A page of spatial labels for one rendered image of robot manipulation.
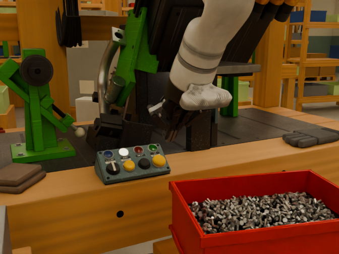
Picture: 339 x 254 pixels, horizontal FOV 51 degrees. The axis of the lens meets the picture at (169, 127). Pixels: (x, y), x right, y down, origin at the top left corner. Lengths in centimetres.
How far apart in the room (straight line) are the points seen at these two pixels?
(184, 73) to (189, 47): 5
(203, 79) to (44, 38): 79
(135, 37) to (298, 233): 62
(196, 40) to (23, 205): 44
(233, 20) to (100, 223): 49
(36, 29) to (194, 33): 81
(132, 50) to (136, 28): 6
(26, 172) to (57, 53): 59
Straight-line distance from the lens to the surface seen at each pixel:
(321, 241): 63
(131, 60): 95
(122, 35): 104
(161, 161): 79
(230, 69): 88
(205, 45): 55
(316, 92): 633
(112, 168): 75
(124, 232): 81
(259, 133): 116
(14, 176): 78
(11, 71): 93
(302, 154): 102
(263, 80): 170
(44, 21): 128
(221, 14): 51
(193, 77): 58
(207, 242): 54
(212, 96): 58
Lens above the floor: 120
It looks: 14 degrees down
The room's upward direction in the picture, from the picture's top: straight up
